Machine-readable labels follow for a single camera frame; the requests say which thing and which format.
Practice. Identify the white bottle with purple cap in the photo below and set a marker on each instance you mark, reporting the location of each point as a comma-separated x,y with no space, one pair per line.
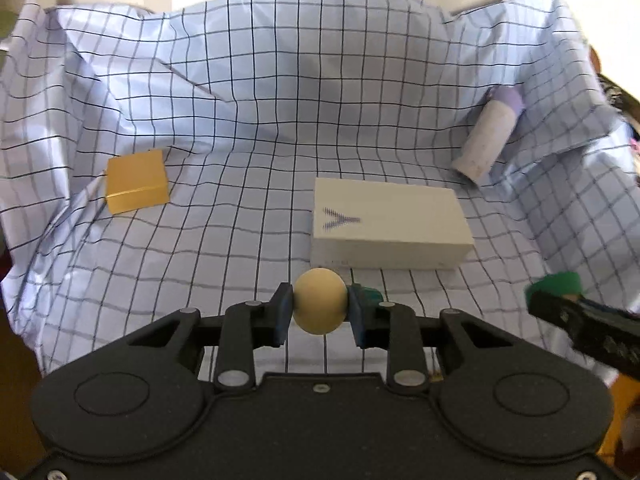
487,132

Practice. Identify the yellow foam ball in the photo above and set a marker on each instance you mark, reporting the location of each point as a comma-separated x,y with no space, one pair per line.
320,300

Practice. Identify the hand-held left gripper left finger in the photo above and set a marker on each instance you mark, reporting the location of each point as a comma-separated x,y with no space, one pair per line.
284,312

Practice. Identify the white rectangular box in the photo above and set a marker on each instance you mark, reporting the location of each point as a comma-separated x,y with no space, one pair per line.
380,220

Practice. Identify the green tape roll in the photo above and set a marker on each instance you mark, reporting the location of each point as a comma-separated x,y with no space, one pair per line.
557,282

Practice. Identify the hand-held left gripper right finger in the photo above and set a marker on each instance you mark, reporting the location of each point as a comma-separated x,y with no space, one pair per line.
358,317

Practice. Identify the green paper bag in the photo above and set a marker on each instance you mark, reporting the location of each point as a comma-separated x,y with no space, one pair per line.
4,27

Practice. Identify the gold box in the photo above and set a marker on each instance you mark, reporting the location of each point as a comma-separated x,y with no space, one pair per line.
136,182

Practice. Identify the blue checked cloth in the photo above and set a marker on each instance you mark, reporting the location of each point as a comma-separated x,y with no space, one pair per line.
250,110

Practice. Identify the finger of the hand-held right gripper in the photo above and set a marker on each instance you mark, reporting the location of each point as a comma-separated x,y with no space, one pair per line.
575,325

